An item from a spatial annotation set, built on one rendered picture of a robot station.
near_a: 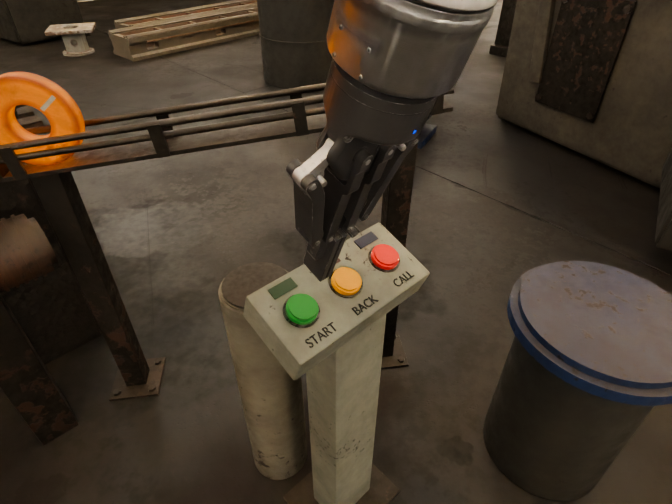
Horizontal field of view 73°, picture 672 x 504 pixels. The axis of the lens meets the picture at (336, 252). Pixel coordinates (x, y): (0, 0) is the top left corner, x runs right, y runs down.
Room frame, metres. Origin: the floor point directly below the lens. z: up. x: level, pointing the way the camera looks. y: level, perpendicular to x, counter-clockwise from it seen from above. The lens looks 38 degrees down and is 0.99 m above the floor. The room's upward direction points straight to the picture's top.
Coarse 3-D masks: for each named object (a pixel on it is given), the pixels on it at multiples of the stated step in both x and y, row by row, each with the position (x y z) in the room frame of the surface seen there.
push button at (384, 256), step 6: (378, 246) 0.50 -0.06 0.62; (384, 246) 0.51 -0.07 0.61; (390, 246) 0.51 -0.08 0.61; (372, 252) 0.49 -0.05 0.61; (378, 252) 0.49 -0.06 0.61; (384, 252) 0.49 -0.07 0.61; (390, 252) 0.50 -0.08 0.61; (396, 252) 0.50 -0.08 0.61; (372, 258) 0.49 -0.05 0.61; (378, 258) 0.48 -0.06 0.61; (384, 258) 0.48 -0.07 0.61; (390, 258) 0.49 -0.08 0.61; (396, 258) 0.49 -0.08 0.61; (378, 264) 0.48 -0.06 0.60; (384, 264) 0.48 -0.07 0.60; (390, 264) 0.48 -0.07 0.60; (396, 264) 0.48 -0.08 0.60
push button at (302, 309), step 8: (296, 296) 0.40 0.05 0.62; (304, 296) 0.40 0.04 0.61; (288, 304) 0.39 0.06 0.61; (296, 304) 0.39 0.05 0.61; (304, 304) 0.39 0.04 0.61; (312, 304) 0.39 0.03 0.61; (288, 312) 0.38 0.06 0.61; (296, 312) 0.38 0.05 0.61; (304, 312) 0.38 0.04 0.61; (312, 312) 0.38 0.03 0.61; (296, 320) 0.37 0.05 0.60; (304, 320) 0.37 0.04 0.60; (312, 320) 0.38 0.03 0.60
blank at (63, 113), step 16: (0, 80) 0.72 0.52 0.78; (16, 80) 0.72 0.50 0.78; (32, 80) 0.73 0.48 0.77; (48, 80) 0.75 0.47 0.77; (0, 96) 0.72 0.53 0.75; (16, 96) 0.72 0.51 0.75; (32, 96) 0.73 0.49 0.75; (48, 96) 0.73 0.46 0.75; (64, 96) 0.74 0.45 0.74; (0, 112) 0.72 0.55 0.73; (48, 112) 0.73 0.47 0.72; (64, 112) 0.73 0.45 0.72; (80, 112) 0.76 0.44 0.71; (0, 128) 0.72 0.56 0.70; (16, 128) 0.73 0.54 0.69; (64, 128) 0.73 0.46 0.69; (80, 128) 0.74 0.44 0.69; (0, 144) 0.72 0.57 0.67; (64, 144) 0.73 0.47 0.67; (32, 160) 0.72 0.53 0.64; (48, 160) 0.72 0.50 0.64; (64, 160) 0.73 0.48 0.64
